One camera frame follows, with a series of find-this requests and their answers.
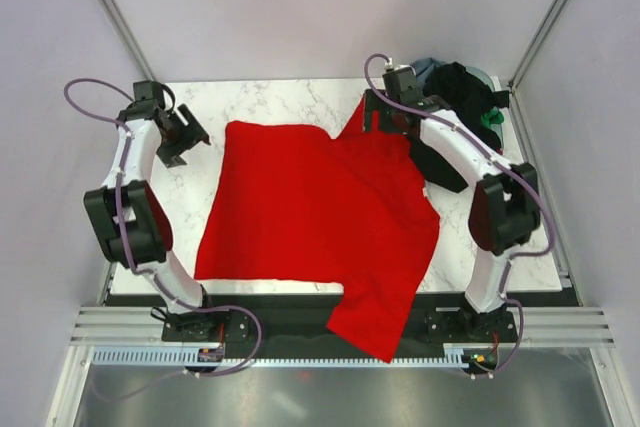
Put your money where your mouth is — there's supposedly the red t shirt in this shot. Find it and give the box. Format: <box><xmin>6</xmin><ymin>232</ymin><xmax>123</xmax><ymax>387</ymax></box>
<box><xmin>193</xmin><ymin>99</ymin><xmax>441</xmax><ymax>364</ymax></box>

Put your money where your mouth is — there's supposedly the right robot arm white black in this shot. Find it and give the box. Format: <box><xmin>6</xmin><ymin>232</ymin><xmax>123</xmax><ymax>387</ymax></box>
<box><xmin>362</xmin><ymin>62</ymin><xmax>542</xmax><ymax>341</ymax></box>

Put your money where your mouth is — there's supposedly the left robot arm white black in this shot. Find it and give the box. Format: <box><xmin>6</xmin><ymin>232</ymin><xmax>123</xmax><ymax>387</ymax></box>
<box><xmin>83</xmin><ymin>80</ymin><xmax>220</xmax><ymax>340</ymax></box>

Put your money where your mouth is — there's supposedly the grey blue t shirt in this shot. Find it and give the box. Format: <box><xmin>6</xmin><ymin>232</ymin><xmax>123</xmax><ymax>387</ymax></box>
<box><xmin>410</xmin><ymin>57</ymin><xmax>445</xmax><ymax>90</ymax></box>

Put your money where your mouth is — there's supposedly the black t shirt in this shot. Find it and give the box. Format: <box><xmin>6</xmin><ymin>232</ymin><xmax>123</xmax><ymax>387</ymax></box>
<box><xmin>407</xmin><ymin>61</ymin><xmax>509</xmax><ymax>193</ymax></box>

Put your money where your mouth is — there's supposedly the green garment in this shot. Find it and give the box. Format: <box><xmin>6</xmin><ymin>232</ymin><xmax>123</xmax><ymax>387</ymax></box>
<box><xmin>480</xmin><ymin>107</ymin><xmax>505</xmax><ymax>130</ymax></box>

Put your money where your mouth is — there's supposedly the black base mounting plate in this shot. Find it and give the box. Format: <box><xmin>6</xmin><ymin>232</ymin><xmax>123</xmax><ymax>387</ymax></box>
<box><xmin>151</xmin><ymin>294</ymin><xmax>518</xmax><ymax>363</ymax></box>

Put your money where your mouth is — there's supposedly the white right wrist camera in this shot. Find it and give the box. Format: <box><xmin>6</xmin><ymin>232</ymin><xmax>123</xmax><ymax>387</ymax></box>
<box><xmin>384</xmin><ymin>58</ymin><xmax>415</xmax><ymax>73</ymax></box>

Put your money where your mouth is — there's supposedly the left aluminium frame post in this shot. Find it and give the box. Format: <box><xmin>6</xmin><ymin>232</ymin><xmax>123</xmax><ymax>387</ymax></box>
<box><xmin>98</xmin><ymin>0</ymin><xmax>157</xmax><ymax>80</ymax></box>

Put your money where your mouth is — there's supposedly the aluminium frame post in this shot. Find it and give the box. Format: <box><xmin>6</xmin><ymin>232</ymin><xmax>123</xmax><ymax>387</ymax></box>
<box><xmin>507</xmin><ymin>0</ymin><xmax>601</xmax><ymax>93</ymax></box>
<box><xmin>98</xmin><ymin>0</ymin><xmax>157</xmax><ymax>80</ymax></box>

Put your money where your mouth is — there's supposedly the white slotted cable duct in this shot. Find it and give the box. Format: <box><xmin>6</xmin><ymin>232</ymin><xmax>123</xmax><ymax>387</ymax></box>
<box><xmin>91</xmin><ymin>346</ymin><xmax>497</xmax><ymax>369</ymax></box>

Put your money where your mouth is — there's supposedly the aluminium front rail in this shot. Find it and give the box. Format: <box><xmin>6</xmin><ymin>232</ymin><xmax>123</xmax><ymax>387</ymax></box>
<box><xmin>71</xmin><ymin>298</ymin><xmax>614</xmax><ymax>350</ymax></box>

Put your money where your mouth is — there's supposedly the right aluminium frame post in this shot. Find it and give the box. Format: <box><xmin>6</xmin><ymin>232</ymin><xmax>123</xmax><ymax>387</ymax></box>
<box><xmin>507</xmin><ymin>0</ymin><xmax>601</xmax><ymax>93</ymax></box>

